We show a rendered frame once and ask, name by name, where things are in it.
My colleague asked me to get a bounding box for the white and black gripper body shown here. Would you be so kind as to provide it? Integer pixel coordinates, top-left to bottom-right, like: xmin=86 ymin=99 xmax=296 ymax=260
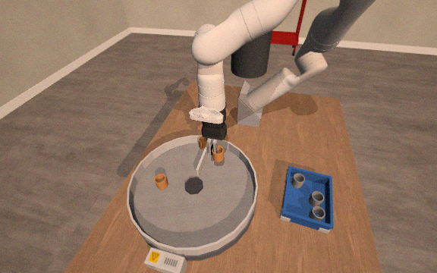
xmin=189 ymin=91 xmax=227 ymax=140

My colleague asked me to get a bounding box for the blue crate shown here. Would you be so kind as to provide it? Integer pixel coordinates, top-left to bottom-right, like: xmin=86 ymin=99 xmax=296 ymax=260
xmin=280 ymin=167 xmax=334 ymax=234

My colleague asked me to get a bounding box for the grey metal sleeve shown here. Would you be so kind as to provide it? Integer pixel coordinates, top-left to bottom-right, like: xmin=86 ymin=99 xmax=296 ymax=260
xmin=309 ymin=191 xmax=324 ymax=207
xmin=309 ymin=206 xmax=325 ymax=221
xmin=291 ymin=174 xmax=305 ymax=188

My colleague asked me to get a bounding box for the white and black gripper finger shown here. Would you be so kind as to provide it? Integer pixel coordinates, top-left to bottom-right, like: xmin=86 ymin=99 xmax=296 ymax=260
xmin=207 ymin=138 xmax=213 ymax=155
xmin=212 ymin=139 xmax=218 ymax=154

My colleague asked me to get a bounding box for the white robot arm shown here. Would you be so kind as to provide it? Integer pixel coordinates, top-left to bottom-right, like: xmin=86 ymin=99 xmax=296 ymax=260
xmin=191 ymin=0 xmax=375 ymax=110

